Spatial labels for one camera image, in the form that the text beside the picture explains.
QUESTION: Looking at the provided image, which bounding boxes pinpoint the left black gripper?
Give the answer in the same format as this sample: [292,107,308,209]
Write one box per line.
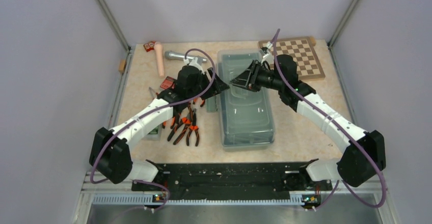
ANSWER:
[187,67,229,100]

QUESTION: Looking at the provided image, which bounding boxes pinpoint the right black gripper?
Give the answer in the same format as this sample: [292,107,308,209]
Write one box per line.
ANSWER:
[230,60,284,92]

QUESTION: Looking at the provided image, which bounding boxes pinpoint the orange black combination pliers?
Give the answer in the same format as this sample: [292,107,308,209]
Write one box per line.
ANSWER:
[192,97,206,107]

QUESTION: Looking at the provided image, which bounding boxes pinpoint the green plastic tool box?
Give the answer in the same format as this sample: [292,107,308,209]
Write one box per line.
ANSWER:
[214,49,276,152]

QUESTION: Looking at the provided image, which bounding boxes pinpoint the orange black cutting pliers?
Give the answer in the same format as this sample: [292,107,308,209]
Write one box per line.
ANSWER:
[162,114,180,129]

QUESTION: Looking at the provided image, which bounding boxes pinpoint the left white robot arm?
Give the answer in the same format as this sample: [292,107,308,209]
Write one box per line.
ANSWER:
[89,62,229,190]

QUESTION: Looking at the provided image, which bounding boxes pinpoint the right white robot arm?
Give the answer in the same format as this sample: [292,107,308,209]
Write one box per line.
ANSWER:
[230,54,386,189]

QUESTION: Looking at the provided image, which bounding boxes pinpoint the red labelled small box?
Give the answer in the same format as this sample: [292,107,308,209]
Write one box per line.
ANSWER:
[159,76,176,90]

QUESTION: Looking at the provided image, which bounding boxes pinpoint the silver metal microphone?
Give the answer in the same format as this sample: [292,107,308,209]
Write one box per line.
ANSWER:
[164,50,208,64]

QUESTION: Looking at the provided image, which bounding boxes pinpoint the orange black long-nose pliers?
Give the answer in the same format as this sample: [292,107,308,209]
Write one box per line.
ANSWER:
[167,106,193,145]

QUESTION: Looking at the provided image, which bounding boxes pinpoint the orange black small pliers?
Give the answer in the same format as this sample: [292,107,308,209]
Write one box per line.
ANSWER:
[186,109,200,147]

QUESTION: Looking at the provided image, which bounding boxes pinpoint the wooden chessboard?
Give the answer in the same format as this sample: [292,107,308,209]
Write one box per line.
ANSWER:
[271,37,326,81]

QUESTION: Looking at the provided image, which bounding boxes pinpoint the small red card box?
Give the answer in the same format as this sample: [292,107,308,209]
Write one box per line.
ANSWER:
[143,41,156,52]

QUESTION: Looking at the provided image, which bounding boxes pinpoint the clear green small case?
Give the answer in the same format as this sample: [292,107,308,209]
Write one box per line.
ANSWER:
[145,126,162,141]

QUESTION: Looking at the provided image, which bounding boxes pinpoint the small wooden block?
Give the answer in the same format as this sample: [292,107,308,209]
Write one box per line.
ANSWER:
[118,60,127,74]

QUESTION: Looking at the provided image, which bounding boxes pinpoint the beige wooden handle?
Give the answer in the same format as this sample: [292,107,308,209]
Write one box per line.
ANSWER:
[154,42,165,78]

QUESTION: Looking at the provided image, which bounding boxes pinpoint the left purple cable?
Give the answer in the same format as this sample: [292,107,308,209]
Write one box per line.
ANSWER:
[89,48,217,213]

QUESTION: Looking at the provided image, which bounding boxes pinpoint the purple cable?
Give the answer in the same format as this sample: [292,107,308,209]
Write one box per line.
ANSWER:
[269,29,388,213]
[89,48,217,213]

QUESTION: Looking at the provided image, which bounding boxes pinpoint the black mounting base rail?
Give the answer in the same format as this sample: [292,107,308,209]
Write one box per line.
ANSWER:
[129,161,333,203]

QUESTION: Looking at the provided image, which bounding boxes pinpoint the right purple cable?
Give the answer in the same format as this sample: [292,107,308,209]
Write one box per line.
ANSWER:
[269,29,388,213]

